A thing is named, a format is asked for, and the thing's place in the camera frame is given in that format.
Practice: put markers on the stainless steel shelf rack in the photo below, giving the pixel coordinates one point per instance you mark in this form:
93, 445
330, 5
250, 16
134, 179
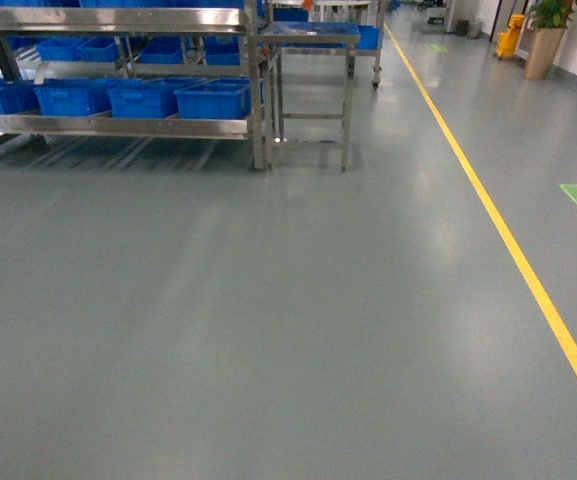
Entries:
141, 69

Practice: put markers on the small stainless steel table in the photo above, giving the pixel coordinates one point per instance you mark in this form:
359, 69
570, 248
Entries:
307, 71

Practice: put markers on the yellow mop bucket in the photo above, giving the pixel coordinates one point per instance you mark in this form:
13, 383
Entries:
507, 40

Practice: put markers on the green potted plant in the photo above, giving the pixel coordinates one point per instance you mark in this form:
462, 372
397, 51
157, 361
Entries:
548, 20

